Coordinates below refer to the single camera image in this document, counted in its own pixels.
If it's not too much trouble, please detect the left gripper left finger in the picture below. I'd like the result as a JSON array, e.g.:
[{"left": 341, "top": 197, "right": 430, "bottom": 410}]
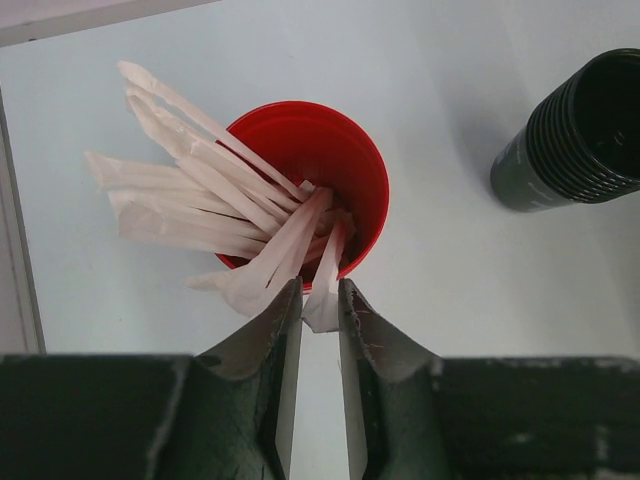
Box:
[{"left": 1, "top": 279, "right": 302, "bottom": 479}]

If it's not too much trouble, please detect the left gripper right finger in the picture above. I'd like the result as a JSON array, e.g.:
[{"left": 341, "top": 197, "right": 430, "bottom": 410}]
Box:
[{"left": 339, "top": 279, "right": 639, "bottom": 479}]

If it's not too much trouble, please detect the single white straw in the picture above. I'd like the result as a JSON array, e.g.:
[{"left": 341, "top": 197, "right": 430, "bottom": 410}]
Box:
[{"left": 302, "top": 209, "right": 354, "bottom": 334}]

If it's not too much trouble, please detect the black ribbed cup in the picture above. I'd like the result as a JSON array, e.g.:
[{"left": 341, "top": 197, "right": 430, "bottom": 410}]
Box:
[{"left": 490, "top": 48, "right": 639, "bottom": 212}]

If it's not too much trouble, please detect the red cylindrical straw holder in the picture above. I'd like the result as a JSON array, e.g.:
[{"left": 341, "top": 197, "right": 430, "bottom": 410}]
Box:
[{"left": 227, "top": 100, "right": 390, "bottom": 278}]

